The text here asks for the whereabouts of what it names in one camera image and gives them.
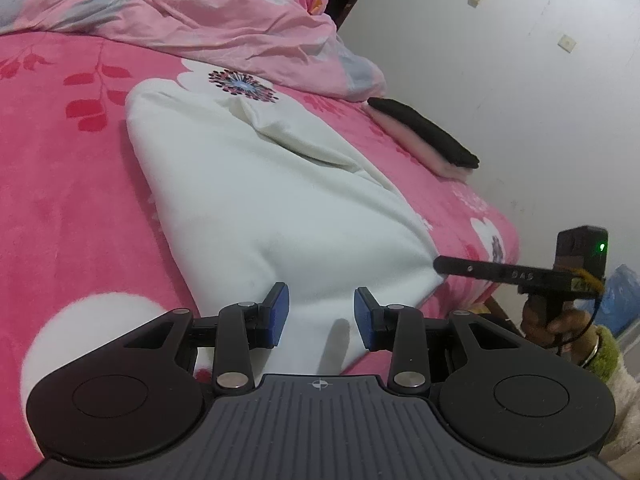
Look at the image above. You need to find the person's right hand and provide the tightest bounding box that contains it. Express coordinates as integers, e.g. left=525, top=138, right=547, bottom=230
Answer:
left=520, top=296, right=598, bottom=358

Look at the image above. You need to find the pink printed duvet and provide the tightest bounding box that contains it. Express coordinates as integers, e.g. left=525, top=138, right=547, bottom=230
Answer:
left=0, top=0, right=387, bottom=103

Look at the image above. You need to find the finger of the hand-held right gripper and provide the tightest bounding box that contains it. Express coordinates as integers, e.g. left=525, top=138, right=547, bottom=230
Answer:
left=432, top=255, right=521, bottom=285

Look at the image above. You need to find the pink floral bed blanket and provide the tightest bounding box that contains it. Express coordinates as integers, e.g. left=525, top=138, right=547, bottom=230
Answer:
left=0, top=30, right=521, bottom=466

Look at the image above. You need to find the black cable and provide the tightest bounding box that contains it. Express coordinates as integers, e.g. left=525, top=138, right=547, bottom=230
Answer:
left=552, top=287, right=607, bottom=353

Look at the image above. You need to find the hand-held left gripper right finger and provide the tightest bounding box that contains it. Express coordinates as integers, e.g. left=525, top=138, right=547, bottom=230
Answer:
left=353, top=286, right=523, bottom=395

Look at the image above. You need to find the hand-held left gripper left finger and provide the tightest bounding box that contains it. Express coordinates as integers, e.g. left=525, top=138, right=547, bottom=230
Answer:
left=120, top=282, right=291, bottom=395

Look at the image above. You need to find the blue plastic bag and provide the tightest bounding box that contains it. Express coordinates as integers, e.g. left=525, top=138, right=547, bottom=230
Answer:
left=599, top=264, right=640, bottom=338

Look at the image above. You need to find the white sweatshirt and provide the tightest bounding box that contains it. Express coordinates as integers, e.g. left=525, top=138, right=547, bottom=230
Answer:
left=125, top=80, right=446, bottom=376

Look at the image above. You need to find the silver bracelet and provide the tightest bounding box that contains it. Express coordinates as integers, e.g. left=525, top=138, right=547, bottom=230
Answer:
left=577, top=331, right=602, bottom=368

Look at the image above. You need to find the yellow rubber band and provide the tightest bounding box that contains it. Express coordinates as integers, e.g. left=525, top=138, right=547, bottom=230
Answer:
left=572, top=270, right=607, bottom=293

